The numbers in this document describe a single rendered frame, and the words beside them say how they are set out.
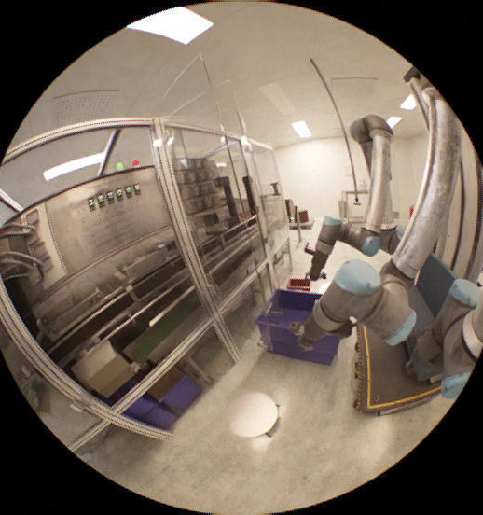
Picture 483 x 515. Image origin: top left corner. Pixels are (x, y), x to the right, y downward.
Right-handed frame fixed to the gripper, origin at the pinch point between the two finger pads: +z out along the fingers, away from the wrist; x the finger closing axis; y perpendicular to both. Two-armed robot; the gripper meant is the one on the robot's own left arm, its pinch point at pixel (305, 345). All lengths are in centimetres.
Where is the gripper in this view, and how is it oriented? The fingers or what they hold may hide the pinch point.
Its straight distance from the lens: 60.4
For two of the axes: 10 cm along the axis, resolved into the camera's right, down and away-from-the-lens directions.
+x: -5.1, 5.4, -6.7
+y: -8.6, -3.8, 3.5
